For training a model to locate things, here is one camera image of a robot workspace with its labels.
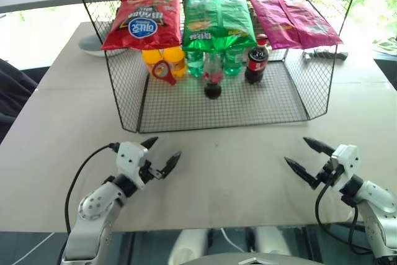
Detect dark rounded shape beside table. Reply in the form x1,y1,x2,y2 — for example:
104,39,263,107
0,58,38,143

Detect printed green white paper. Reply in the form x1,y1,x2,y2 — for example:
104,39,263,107
371,35,397,54

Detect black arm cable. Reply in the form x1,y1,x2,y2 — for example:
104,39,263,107
314,168,375,254
64,142,120,235

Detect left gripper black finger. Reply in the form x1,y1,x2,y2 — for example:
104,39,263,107
154,151,182,181
139,136,159,155

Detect cola bottle red label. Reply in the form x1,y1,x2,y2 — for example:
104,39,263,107
244,33,269,85

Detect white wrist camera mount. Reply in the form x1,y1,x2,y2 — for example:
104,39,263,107
329,144,360,192
115,141,150,190

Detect green chips bag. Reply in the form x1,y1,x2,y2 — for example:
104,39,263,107
182,0,257,54

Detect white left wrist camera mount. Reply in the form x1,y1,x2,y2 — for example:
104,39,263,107
115,141,150,190

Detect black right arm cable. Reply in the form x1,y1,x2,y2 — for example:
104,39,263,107
314,168,375,254

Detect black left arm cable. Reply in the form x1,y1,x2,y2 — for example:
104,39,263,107
64,142,120,235

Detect grey round bowl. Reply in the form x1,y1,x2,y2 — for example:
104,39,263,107
78,35,107,58

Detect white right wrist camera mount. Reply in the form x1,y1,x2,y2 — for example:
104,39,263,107
329,144,360,192

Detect black wire mesh shelf rack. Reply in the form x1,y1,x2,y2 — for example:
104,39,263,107
67,0,367,134

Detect green soda plastic bottle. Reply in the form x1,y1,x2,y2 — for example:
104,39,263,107
185,49,207,79
223,47,246,77

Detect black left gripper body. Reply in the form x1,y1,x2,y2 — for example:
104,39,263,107
138,159,159,184

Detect white thin cable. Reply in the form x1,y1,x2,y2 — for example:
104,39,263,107
218,227,248,252
22,231,54,265

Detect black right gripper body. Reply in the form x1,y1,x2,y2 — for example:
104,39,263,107
316,158,339,189

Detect magenta chips bag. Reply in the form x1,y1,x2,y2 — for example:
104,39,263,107
247,0,344,50

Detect dark cola bottle front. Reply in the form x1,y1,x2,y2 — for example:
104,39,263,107
202,53,223,101

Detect white rounded shape under table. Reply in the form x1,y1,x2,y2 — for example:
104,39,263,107
253,225,293,257
168,227,213,265

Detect red chips bag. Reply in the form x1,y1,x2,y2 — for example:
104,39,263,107
100,0,182,51

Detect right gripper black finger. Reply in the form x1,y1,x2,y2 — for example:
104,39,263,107
302,137,336,156
283,156,319,189

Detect orange soda plastic bottle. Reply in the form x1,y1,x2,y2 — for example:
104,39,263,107
141,48,166,77
163,45,188,79

